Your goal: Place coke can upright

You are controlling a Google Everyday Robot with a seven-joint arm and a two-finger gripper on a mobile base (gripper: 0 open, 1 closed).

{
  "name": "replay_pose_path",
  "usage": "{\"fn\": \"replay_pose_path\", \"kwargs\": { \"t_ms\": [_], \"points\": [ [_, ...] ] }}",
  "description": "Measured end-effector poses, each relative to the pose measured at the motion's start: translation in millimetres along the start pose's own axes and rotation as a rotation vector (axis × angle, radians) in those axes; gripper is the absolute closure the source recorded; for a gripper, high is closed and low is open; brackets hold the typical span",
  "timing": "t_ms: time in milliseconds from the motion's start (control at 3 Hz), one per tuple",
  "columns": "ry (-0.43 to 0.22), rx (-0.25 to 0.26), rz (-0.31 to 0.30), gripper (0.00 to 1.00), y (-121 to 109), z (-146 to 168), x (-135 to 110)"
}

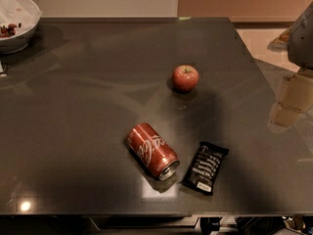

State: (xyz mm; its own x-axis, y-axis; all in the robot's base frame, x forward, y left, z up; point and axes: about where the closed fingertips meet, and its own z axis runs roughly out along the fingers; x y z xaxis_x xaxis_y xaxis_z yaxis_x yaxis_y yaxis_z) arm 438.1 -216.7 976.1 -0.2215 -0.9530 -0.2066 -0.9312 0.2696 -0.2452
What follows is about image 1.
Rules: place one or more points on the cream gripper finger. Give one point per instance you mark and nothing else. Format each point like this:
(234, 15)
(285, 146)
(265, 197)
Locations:
(293, 100)

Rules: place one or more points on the red coke can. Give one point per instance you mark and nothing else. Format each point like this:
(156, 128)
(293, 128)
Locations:
(159, 159)

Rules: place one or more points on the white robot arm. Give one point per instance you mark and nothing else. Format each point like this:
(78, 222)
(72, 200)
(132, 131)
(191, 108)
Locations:
(300, 45)

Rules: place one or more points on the red apple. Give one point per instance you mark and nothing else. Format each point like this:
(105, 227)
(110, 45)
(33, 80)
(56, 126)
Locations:
(185, 78)

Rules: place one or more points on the white napkin in bowl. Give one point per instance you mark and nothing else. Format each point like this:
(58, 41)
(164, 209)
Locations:
(18, 12)

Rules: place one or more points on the white bowl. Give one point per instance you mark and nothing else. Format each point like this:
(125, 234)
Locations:
(20, 40)

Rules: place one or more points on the red berries in bowl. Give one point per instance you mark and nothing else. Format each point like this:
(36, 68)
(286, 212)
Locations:
(9, 30)

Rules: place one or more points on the black snack bar wrapper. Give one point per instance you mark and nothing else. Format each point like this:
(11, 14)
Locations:
(204, 167)

